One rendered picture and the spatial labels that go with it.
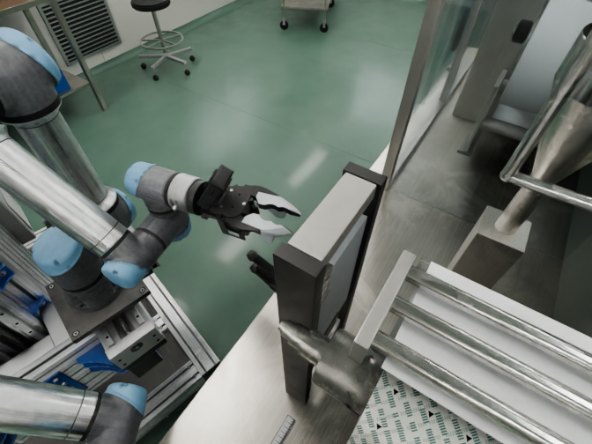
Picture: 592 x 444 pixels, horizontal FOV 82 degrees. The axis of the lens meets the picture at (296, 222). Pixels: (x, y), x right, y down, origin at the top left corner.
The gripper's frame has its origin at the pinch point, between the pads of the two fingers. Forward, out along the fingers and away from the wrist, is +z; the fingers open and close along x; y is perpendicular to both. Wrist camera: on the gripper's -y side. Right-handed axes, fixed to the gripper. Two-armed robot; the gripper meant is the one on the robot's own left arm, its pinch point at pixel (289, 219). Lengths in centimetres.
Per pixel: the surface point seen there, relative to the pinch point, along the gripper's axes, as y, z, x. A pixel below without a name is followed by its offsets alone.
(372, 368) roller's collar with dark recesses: -16.3, 18.8, 22.2
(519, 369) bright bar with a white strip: -25.0, 27.7, 20.2
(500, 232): 8.7, 38.4, -16.6
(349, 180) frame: -21.1, 10.7, 4.5
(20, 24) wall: 87, -304, -150
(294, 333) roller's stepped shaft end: -14.2, 10.2, 21.3
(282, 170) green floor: 141, -63, -118
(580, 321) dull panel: 23, 61, -10
